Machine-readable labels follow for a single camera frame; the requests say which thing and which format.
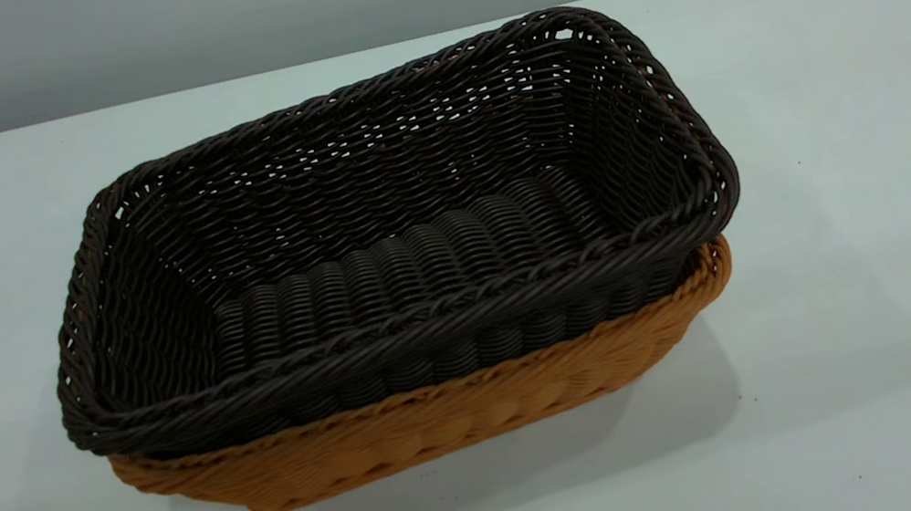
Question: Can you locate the dark brown wicker basket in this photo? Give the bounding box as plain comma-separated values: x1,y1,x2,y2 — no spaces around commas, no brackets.
7,0,770,476

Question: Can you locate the orange-tan wicker basket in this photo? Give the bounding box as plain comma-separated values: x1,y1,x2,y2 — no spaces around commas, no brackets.
89,233,762,511

